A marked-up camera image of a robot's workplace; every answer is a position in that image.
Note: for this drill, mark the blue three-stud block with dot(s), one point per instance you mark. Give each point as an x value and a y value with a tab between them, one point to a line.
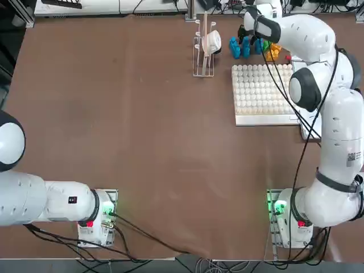
235	48
246	48
258	47

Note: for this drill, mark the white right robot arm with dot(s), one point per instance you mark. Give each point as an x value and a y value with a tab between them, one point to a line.
312	34

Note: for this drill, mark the white studded baseplate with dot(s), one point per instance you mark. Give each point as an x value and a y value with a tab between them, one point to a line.
256	94

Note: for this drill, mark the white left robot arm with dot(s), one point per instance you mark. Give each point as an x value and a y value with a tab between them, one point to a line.
28	196

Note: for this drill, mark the aluminium frame profile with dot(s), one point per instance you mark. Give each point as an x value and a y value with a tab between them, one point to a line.
24	14
359	16

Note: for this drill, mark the white cup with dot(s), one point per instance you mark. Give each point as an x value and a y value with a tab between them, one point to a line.
214	41

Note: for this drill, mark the wooden rod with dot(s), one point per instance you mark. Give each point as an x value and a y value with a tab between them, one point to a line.
205	28

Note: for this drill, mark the white pen with red cap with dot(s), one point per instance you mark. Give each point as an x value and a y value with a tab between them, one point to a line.
288	58

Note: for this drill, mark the green toy block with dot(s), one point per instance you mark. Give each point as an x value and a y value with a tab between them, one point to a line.
266	46

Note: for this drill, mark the white whiteboard with grey frame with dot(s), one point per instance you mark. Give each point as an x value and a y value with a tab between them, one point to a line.
310	135

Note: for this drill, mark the aluminium camera post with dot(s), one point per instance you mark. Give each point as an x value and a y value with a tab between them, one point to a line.
190	10

